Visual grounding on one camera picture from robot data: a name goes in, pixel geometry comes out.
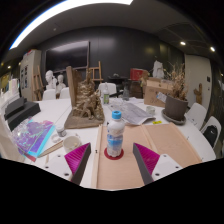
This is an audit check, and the brown sculpture on board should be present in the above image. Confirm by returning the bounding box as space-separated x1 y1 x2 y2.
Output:
64 65 106 130

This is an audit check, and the wooden figure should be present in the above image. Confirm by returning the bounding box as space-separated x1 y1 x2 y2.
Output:
193 83 204 105

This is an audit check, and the blue-capped plastic drink bottle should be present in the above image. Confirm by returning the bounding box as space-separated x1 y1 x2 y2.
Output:
106 110 126 158

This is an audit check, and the small pale cup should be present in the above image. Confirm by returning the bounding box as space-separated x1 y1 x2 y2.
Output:
145 105 156 117

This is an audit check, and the black backpack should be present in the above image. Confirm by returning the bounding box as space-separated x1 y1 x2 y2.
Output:
202 125 219 148

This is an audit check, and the black box stack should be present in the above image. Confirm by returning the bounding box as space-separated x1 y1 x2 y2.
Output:
3 96 42 132

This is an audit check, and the red box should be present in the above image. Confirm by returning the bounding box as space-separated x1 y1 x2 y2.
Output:
129 68 149 82

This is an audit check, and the white plaster bust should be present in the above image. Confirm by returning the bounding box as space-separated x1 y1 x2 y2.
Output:
44 69 58 91
54 74 67 96

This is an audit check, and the white chair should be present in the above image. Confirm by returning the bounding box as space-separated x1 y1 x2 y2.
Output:
98 82 118 98
199 115 222 149
41 88 57 102
59 87 71 100
184 102 208 129

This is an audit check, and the white bag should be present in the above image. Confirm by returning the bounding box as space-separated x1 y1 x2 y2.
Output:
0 116 14 159

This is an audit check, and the wooden easel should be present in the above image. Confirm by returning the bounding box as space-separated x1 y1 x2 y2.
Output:
87 60 104 84
33 64 45 101

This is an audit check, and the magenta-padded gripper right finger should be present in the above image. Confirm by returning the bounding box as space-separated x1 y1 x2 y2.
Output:
132 142 184 185

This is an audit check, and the cardboard box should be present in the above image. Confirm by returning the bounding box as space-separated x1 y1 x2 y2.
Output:
143 77 174 108

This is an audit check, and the black wall screen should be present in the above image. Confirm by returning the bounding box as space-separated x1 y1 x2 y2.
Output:
44 40 91 73

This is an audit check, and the small glass jar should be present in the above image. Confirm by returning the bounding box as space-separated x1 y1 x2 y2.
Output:
54 123 68 138

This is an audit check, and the folded newspaper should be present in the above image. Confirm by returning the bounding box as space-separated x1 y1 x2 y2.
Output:
107 99 157 126

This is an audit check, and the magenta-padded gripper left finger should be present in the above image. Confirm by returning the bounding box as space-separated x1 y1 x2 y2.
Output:
43 142 92 185

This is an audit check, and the small green-label bottle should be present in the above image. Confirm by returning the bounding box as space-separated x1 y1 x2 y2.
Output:
102 82 111 105

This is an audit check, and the dark pot with dry plant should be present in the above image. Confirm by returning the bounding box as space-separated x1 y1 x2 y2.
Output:
160 63 190 126

